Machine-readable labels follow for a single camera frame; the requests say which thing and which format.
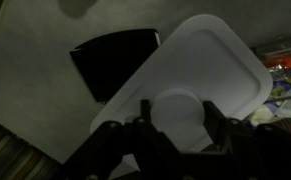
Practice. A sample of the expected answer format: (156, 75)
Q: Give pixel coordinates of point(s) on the white container lid with button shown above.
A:
(205, 66)

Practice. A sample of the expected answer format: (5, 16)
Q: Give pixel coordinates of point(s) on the clear container with snacks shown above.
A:
(285, 76)

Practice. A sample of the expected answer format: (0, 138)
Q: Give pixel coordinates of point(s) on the black tablet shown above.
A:
(115, 63)

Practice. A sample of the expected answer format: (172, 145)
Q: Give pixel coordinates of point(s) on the striped armchair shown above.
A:
(11, 156)

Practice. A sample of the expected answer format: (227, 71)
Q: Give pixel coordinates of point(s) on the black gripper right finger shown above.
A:
(225, 128)

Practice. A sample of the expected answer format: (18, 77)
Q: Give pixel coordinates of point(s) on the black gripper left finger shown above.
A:
(145, 130)

